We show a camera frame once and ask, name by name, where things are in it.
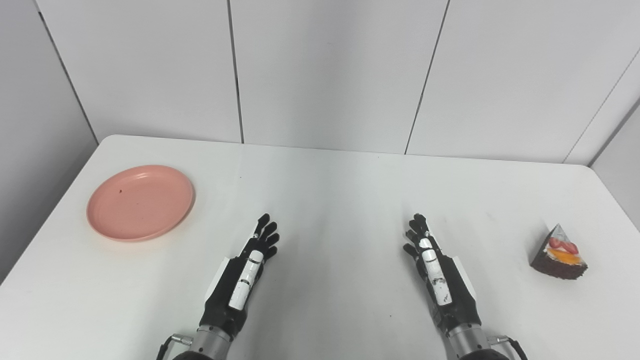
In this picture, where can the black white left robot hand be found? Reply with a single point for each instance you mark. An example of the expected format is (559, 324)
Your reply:
(227, 295)

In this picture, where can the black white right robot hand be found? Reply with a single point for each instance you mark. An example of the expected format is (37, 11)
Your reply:
(452, 295)

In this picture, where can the chocolate fruit cake slice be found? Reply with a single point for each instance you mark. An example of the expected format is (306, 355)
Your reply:
(557, 262)

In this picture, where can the pink round plate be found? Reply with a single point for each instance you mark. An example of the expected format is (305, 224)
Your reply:
(140, 202)

